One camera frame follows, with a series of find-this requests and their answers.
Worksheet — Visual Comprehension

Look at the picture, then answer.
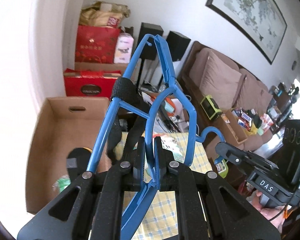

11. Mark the green framed pad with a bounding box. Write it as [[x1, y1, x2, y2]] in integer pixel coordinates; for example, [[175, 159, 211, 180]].
[[52, 175, 71, 193]]

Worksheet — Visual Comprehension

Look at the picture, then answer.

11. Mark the black sock package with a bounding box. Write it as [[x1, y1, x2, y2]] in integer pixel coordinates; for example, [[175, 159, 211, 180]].
[[66, 147, 92, 181]]

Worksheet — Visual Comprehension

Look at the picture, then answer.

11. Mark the painted paper hand fan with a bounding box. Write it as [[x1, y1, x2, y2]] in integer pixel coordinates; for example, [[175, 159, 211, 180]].
[[153, 133, 188, 163]]

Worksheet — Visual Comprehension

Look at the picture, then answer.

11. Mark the blue plastic hanger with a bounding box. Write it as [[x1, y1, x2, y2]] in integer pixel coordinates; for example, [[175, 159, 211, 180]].
[[86, 33, 225, 240]]

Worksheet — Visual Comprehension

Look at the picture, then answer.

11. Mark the operator hand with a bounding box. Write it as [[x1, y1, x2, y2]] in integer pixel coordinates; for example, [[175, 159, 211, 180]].
[[251, 190, 285, 230]]

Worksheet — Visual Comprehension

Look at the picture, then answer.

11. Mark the small box of snacks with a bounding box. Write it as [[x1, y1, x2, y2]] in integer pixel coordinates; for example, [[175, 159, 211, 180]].
[[214, 108, 274, 147]]

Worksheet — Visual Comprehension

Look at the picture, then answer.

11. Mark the yellow plaid tablecloth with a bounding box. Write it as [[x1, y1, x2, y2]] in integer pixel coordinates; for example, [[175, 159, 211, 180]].
[[132, 142, 212, 239]]

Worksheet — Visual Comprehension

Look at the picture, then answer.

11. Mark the green yellow radio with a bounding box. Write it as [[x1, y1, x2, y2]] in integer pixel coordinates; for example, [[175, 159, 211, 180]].
[[200, 95, 222, 120]]

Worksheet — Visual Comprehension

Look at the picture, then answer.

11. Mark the brown sofa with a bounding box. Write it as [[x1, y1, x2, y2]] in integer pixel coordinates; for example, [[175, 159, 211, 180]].
[[178, 41, 273, 151]]

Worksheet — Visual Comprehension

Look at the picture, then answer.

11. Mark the box of clutter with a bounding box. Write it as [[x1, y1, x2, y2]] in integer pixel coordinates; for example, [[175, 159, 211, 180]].
[[153, 95, 190, 133]]

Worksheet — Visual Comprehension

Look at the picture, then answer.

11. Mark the large open cardboard box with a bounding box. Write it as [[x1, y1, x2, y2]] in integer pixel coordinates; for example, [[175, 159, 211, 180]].
[[25, 97, 109, 215]]

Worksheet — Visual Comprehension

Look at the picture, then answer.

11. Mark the red cookie gift box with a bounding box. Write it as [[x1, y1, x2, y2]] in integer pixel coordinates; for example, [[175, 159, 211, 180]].
[[63, 69, 121, 98]]

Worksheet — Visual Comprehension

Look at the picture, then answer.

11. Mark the right black speaker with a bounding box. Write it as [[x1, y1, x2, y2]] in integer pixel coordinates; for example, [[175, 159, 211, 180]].
[[166, 31, 191, 62]]

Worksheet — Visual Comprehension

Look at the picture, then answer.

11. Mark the black speaker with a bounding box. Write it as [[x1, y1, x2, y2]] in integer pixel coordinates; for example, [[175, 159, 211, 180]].
[[166, 31, 191, 62], [136, 22, 165, 61]]

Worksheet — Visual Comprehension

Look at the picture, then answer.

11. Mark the left black speaker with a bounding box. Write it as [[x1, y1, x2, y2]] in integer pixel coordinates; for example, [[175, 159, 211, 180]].
[[136, 22, 165, 61]]

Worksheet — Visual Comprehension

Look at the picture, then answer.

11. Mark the brown cardboard box behind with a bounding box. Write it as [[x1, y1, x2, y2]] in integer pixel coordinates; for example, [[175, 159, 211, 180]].
[[75, 62, 128, 80]]

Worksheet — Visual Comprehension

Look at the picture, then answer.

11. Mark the pink tissue pack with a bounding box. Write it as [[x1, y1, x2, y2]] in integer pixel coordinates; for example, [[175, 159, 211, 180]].
[[114, 33, 134, 63]]

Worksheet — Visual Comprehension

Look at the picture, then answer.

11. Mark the framed ink painting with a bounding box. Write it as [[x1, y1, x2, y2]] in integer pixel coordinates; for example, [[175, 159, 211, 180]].
[[206, 0, 287, 64]]

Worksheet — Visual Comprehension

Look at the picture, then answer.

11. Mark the white curtain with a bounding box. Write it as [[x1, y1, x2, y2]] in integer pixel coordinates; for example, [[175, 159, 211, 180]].
[[0, 0, 86, 230]]

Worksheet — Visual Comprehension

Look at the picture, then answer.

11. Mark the red gift bag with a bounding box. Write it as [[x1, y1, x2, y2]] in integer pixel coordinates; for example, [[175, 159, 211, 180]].
[[75, 25, 121, 64]]

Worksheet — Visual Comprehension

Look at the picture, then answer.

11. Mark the gold crumpled bag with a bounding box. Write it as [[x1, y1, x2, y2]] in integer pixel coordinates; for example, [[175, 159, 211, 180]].
[[79, 1, 130, 28]]

